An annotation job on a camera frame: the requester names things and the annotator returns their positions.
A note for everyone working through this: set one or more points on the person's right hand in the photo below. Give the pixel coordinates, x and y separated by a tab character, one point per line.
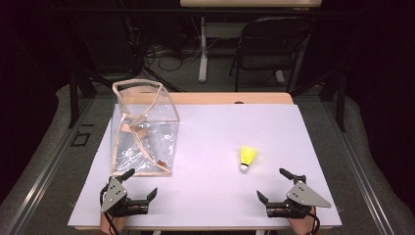
301	225

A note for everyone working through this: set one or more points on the black folding chair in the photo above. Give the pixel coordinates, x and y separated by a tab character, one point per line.
270	49

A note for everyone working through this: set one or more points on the desk with white legs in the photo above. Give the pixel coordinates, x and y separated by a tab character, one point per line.
204	49

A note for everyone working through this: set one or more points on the black metal stand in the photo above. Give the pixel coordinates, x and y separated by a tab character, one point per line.
341	98
74	94

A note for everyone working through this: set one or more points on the metal floor rail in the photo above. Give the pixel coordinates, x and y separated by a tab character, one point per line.
362	176
42	169

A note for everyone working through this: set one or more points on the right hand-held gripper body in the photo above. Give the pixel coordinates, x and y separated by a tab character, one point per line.
305	197

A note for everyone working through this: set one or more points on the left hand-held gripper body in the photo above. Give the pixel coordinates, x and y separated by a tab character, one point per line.
114	194

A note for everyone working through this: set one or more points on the transparent bag with beige trim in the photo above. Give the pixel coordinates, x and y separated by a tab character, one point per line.
148	143

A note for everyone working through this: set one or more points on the yellow shuttlecock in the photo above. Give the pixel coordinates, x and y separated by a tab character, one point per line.
248	155

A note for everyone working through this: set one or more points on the person's left hand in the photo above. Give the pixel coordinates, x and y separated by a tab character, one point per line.
114	224

